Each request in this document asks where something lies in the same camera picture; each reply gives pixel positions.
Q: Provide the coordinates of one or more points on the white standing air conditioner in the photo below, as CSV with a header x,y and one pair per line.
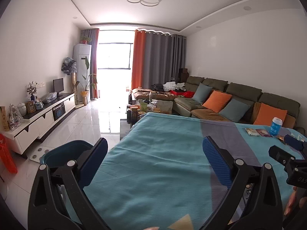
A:
x,y
80,62

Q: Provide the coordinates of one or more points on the small picture frame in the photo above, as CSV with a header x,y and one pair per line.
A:
x,y
30,107

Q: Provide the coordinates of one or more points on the tall leafy floor plant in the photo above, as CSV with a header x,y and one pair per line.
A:
x,y
86,86

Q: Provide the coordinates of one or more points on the grey and orange curtain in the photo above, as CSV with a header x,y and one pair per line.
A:
x,y
93,62

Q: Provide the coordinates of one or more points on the teal plastic bin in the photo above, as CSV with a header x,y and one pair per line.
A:
x,y
67,149

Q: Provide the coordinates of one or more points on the clear plastic bag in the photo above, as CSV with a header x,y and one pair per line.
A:
x,y
49,97

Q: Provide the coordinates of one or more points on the brown sectional sofa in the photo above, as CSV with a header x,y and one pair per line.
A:
x,y
239,88

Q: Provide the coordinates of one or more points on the person's right hand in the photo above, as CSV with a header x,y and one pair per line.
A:
x,y
290,203

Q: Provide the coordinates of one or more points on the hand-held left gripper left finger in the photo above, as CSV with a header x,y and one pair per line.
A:
x,y
94,159

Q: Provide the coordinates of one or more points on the white clothes pile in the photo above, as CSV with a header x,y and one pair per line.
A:
x,y
174,86

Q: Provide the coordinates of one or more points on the cloth covered standing fan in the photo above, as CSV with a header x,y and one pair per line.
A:
x,y
69,66

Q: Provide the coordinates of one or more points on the orange cushion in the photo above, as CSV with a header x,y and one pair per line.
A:
x,y
269,115
217,101

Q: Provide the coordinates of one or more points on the gold crumpled snack bag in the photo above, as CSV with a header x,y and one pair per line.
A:
x,y
280,137

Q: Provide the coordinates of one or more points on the cluttered coffee table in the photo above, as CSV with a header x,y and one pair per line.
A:
x,y
148,110

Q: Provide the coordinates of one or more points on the window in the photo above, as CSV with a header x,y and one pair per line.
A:
x,y
115,56

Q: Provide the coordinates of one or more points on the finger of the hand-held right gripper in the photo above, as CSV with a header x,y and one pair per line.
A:
x,y
280,154
293,141

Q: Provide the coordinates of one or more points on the small blue cushion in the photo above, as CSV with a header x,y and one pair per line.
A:
x,y
202,93

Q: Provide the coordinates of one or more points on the white bathroom scale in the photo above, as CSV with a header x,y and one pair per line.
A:
x,y
38,153

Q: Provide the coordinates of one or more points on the large blue cushion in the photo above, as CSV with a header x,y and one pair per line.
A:
x,y
233,110

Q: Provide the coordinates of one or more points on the white tv cabinet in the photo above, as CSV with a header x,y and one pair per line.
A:
x,y
48,119

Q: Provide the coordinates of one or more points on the red cloth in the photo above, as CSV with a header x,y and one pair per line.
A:
x,y
187,94

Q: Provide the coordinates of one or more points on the maroon flat packet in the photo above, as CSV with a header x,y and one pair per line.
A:
x,y
263,133

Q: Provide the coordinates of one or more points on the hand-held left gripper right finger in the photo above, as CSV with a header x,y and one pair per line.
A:
x,y
215,160

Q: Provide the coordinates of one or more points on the small potted plant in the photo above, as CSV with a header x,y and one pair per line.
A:
x,y
85,39

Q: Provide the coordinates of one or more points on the white ceramic jar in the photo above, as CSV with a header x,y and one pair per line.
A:
x,y
21,109

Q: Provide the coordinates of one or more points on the blue and white pot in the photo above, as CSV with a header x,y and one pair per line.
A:
x,y
39,105

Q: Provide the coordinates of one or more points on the brown box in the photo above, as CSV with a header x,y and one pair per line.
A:
x,y
183,75

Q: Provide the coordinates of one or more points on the yellow and white snack packet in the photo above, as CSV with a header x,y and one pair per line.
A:
x,y
251,131

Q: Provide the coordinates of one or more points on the tall yellow box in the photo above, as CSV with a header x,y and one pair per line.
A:
x,y
3,118

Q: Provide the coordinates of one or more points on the teal printed blanket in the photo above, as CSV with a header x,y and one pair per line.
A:
x,y
156,153

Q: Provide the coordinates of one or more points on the orange plastic bag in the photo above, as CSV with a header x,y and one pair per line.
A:
x,y
8,155

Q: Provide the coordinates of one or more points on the blue vase with branches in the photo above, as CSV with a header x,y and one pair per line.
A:
x,y
32,89

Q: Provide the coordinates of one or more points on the black monitor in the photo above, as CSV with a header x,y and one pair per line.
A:
x,y
58,85

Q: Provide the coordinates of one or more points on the blue and white cup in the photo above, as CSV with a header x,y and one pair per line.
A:
x,y
275,127

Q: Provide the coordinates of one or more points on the glass ship ornament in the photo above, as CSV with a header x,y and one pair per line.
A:
x,y
15,117

